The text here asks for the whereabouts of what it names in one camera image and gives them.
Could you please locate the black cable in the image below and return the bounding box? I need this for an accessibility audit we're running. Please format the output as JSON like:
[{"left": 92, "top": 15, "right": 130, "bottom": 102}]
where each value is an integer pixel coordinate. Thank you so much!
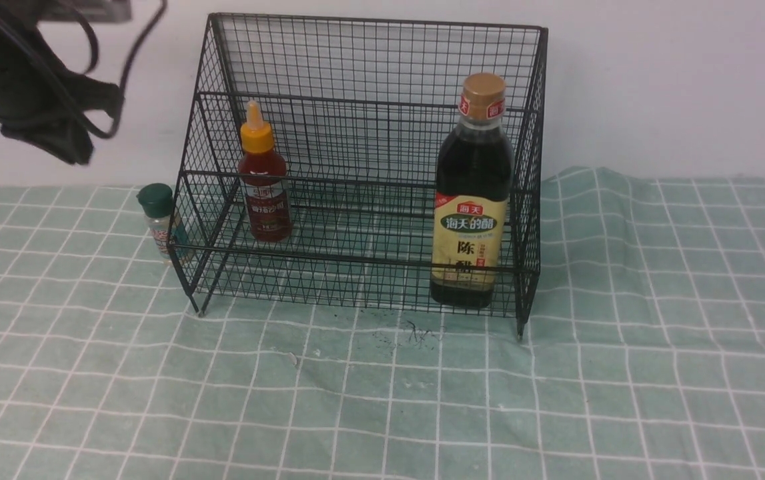
[{"left": 0, "top": 0, "right": 168, "bottom": 141}]

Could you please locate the red sauce bottle orange cap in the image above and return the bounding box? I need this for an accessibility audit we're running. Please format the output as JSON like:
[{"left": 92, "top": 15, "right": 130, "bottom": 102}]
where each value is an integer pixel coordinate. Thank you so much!
[{"left": 239, "top": 100, "right": 293, "bottom": 243}]

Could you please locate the dark vinegar bottle yellow label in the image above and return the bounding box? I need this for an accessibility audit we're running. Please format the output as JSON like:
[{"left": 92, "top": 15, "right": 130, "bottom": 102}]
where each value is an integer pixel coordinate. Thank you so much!
[{"left": 430, "top": 72, "right": 514, "bottom": 309}]

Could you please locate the green white checkered tablecloth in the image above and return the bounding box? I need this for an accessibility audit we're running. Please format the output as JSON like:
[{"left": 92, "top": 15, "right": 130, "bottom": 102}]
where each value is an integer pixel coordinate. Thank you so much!
[{"left": 0, "top": 168, "right": 765, "bottom": 479}]

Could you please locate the black wire mesh shelf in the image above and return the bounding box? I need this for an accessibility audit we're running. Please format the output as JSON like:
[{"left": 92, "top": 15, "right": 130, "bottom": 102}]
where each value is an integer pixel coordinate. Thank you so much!
[{"left": 172, "top": 13, "right": 549, "bottom": 337}]

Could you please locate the small spice jar green cap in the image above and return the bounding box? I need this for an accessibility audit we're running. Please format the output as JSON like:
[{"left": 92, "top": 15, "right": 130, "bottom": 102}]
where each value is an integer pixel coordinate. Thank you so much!
[{"left": 136, "top": 183, "right": 193, "bottom": 264}]

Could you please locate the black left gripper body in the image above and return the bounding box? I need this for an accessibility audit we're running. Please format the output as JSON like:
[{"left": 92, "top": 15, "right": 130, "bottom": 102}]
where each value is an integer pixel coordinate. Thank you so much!
[{"left": 0, "top": 1, "right": 123, "bottom": 166}]

